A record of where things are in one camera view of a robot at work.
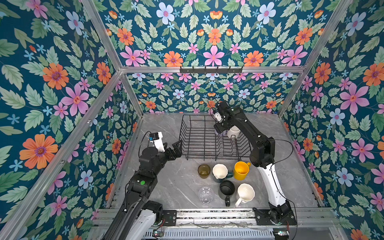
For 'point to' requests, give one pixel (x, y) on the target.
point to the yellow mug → (241, 170)
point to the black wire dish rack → (198, 141)
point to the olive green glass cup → (204, 171)
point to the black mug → (227, 188)
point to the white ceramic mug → (245, 193)
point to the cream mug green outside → (220, 172)
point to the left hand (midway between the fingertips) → (176, 139)
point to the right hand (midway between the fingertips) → (222, 126)
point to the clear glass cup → (206, 195)
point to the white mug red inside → (233, 132)
